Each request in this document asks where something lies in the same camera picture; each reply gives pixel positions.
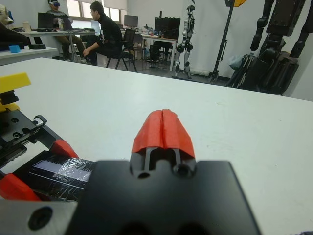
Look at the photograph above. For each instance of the grey plastic bag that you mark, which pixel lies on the grey plastic bag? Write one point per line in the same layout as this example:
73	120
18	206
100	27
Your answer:
235	63

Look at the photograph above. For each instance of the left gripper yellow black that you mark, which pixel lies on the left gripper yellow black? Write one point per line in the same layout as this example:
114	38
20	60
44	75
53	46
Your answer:
14	129

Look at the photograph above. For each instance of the person in black sweater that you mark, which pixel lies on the person in black sweater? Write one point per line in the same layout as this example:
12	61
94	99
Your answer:
107	31

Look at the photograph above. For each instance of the black laptop screen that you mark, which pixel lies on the black laptop screen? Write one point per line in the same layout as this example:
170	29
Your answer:
46	20

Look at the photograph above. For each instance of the person wearing VR headset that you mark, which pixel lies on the person wearing VR headset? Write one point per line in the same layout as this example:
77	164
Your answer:
66	41

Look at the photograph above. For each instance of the blue small box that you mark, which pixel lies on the blue small box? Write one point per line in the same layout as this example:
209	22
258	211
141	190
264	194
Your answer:
14	49

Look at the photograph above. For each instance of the small silver humanoid robot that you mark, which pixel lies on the small silver humanoid robot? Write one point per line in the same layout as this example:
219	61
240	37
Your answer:
187	36

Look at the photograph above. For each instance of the black glossy box lid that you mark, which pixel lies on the black glossy box lid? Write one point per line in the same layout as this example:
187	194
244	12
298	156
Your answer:
61	189

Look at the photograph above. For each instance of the person seated behind monitors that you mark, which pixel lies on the person seated behind monitors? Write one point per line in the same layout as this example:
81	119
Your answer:
157	49

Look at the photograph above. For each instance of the black stand with yellow top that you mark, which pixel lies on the black stand with yellow top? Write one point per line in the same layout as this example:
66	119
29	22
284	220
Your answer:
223	39

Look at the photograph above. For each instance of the grey office chair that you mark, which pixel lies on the grey office chair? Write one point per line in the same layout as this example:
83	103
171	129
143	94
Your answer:
139	44

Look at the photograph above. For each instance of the black office chair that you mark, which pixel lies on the black office chair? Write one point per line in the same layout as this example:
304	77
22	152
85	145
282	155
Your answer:
127	46

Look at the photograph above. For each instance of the large black computer monitor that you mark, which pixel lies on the large black computer monitor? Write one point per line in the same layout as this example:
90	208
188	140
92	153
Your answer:
168	27

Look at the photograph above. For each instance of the beige jar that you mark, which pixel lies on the beige jar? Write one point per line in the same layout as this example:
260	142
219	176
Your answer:
27	25

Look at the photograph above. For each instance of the window with blinds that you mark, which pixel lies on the window with blinds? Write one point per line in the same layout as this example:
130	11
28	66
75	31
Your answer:
75	8

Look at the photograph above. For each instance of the small black computer monitor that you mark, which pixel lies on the small black computer monitor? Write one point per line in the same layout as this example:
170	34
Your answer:
131	21

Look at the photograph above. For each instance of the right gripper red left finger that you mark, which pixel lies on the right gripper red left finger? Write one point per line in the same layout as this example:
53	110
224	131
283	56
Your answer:
150	132

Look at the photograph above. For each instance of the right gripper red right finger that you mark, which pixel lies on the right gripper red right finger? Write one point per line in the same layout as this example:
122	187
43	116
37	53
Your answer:
176	134

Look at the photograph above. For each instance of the large black humanoid robot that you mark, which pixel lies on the large black humanoid robot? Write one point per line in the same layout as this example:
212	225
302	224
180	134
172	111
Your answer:
274	49

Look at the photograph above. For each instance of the low white side table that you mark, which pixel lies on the low white side table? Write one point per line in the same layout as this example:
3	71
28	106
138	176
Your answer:
27	52

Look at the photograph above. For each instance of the black round disc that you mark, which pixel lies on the black round disc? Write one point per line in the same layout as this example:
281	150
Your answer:
36	46

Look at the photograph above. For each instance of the white office desk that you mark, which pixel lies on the white office desk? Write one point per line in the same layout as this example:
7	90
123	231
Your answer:
49	33

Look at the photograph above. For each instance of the white desk with monitors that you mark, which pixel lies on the white desk with monitors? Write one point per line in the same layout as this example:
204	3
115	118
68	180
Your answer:
156	37

